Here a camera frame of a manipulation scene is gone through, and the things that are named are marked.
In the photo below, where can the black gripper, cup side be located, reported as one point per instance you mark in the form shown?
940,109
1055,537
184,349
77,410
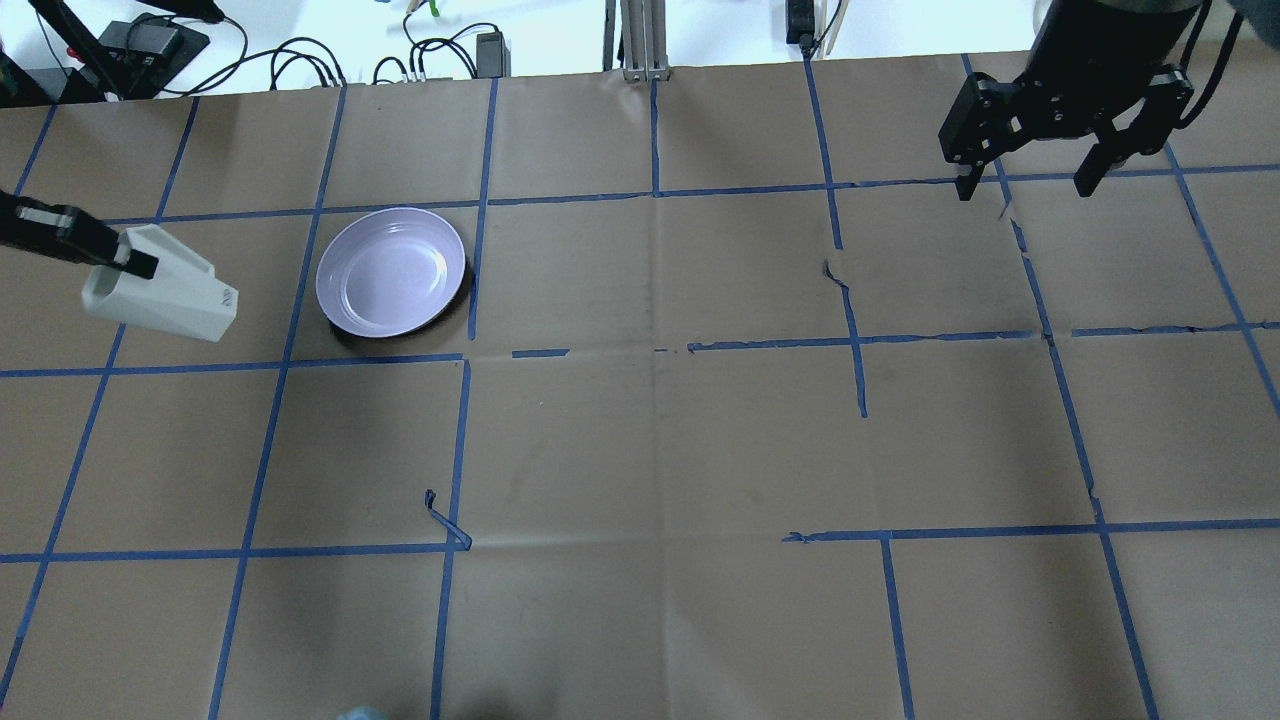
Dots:
1098,55

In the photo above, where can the white angular cup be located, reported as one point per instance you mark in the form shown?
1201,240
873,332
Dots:
183,296

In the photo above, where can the lavender plate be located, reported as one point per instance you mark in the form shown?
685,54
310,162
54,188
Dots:
390,273

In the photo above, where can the black device on floor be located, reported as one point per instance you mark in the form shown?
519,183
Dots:
136,60

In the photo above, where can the black power adapter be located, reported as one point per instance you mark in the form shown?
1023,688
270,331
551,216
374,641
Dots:
492,55

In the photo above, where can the aluminium profile post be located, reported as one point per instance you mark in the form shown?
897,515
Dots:
635,40

